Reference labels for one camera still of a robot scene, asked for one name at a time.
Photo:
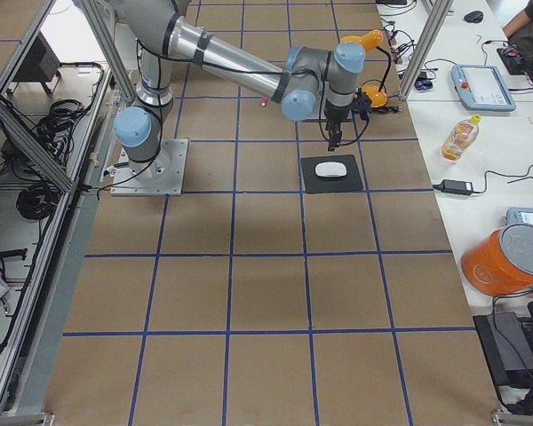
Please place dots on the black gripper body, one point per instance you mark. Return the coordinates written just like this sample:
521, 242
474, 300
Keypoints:
336, 114

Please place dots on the aluminium frame post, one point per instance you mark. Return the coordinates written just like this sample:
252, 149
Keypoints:
431, 29

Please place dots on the orange bucket grey lid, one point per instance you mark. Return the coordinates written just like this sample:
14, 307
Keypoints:
502, 263

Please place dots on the black mousepad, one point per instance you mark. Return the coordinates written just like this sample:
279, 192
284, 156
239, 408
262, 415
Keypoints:
352, 182

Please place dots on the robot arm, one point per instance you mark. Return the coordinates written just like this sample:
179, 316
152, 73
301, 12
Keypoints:
310, 78

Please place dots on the orange desk lamp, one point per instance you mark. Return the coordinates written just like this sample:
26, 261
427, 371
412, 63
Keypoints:
373, 81

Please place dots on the black power adapter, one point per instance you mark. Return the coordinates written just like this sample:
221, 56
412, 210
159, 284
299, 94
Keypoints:
457, 187

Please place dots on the yellow juice bottle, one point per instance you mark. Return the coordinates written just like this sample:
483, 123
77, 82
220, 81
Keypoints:
462, 135

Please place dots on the blue teach pendant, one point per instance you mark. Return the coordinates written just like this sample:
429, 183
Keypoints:
482, 88
519, 215

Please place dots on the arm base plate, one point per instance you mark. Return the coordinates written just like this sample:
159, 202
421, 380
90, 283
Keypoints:
164, 176

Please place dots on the white computer mouse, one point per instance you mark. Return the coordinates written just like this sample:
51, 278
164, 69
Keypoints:
330, 170

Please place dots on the silver laptop notebook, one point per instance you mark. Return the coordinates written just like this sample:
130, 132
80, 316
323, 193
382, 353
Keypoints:
319, 116

